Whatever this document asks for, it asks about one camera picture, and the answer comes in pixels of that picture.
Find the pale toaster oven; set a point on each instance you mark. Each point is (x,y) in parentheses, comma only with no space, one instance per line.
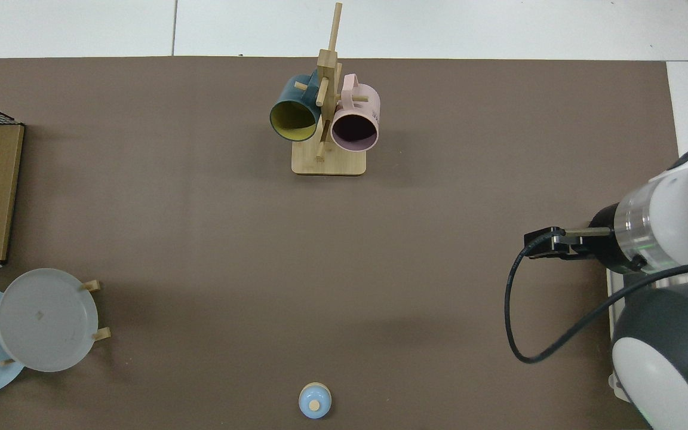
(617,382)

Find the pink mug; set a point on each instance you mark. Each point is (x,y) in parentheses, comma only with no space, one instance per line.
(365,101)

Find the wooden cup stand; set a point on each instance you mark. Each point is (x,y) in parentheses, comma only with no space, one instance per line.
(327,161)

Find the dark teal mug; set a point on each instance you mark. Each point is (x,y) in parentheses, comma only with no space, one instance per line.
(287,98)

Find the brown table cloth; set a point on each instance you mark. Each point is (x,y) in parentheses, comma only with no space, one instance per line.
(200,239)

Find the wooden plate rack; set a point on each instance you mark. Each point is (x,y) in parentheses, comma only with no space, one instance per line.
(102,334)

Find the grey plate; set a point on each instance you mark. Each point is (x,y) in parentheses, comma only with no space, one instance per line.
(45,319)

